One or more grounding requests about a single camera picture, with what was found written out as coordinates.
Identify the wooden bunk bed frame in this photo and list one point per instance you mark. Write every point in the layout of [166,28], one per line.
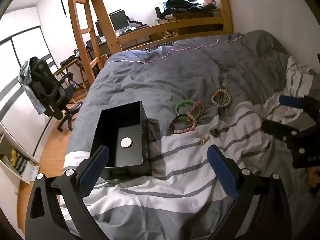
[110,30]

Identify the white grey striped blanket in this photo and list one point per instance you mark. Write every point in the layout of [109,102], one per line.
[190,160]

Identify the round white disc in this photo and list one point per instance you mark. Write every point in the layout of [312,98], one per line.
[126,142]

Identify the wooden folding table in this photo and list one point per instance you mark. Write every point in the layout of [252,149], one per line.
[66,66]

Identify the wooden desk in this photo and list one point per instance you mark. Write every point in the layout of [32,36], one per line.
[100,43]

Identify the white low shelf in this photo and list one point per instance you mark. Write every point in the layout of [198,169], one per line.
[15,160]

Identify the checkered bed sheet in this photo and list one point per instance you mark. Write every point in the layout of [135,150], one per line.
[157,46]

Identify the wooden ladder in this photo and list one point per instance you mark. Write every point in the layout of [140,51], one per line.
[78,30]

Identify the light blue cloth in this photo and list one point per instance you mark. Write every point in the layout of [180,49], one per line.
[26,77]

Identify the pile of black clothes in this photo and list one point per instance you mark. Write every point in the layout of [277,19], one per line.
[185,6]

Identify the person's right hand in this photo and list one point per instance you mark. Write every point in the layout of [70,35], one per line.
[315,176]

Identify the white sliding wardrobe doors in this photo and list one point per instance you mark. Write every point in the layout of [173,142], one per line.
[22,42]

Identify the black office chair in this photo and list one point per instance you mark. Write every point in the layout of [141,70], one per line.
[50,87]

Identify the black speaker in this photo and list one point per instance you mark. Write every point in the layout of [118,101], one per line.
[158,12]

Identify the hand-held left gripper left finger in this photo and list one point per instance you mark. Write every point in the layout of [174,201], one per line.
[93,165]

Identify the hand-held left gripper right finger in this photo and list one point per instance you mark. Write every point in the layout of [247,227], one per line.
[222,170]

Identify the black box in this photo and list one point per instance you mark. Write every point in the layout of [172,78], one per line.
[117,132]

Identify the green bangle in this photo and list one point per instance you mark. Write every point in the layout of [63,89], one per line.
[177,108]

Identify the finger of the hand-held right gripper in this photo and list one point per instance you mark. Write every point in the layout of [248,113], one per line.
[277,128]
[290,101]

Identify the black computer monitor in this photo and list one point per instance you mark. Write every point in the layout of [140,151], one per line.
[118,20]
[99,28]

